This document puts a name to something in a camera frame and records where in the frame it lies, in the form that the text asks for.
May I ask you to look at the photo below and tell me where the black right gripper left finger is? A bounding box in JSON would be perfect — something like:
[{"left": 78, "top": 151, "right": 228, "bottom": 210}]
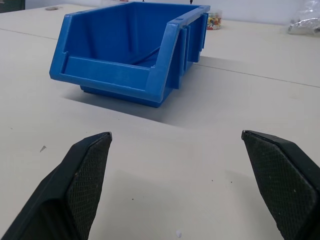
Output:
[{"left": 0, "top": 131, "right": 113, "bottom": 240}]

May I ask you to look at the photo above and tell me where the clear jar of colourful pieces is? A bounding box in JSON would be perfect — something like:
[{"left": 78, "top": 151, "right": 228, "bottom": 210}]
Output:
[{"left": 206, "top": 10, "right": 223, "bottom": 31}]

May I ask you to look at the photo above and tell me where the crumpled clear plastic bag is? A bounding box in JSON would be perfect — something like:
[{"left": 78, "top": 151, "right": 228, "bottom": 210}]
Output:
[{"left": 287, "top": 0, "right": 320, "bottom": 36}]

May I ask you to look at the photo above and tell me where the blue plastic storage bin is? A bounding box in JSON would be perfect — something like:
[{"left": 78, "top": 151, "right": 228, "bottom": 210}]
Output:
[{"left": 48, "top": 1, "right": 211, "bottom": 109}]

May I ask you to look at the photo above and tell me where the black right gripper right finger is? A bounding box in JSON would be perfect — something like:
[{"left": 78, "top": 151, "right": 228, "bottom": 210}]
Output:
[{"left": 241, "top": 129, "right": 320, "bottom": 240}]

